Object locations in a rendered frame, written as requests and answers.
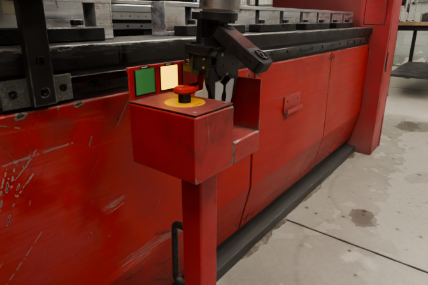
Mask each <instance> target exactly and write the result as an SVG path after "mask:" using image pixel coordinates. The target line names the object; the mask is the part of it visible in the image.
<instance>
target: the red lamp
mask: <svg viewBox="0 0 428 285"><path fill-rule="evenodd" d="M183 68H184V64H183ZM192 83H197V75H195V74H191V72H188V71H184V70H183V84H184V85H189V84H192Z"/></svg>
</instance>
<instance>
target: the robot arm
mask: <svg viewBox="0 0 428 285"><path fill-rule="evenodd" d="M240 2H241V0H199V7H200V9H202V11H200V12H195V11H192V19H195V20H197V33H196V41H191V42H190V43H188V44H185V50H184V68H183V70H184V71H188V72H191V74H195V75H198V76H200V75H205V77H204V83H203V89H202V90H200V91H197V92H196V93H195V96H196V97H203V98H207V99H215V100H218V101H226V102H231V99H232V97H233V95H234V91H235V88H236V85H237V82H238V72H239V71H238V67H239V60H240V61H241V62H242V63H243V64H244V65H245V66H246V67H247V68H248V69H249V70H251V71H252V72H253V73H254V74H259V73H263V72H266V71H267V70H268V69H269V67H270V65H271V64H272V63H273V60H271V59H270V58H269V56H267V55H266V54H265V53H264V52H263V51H262V50H260V49H259V48H257V47H256V46H255V45H254V44H253V43H252V42H251V41H249V40H248V39H247V38H246V37H244V35H242V33H240V32H239V31H238V30H237V29H235V28H234V27H233V26H232V25H228V21H238V13H236V12H237V11H239V10H240ZM187 52H188V53H189V65H188V66H187V65H186V63H187Z"/></svg>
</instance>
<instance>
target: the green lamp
mask: <svg viewBox="0 0 428 285"><path fill-rule="evenodd" d="M135 76H136V93H137V95H142V94H147V93H151V92H155V73H154V68H151V69H143V70H138V71H135Z"/></svg>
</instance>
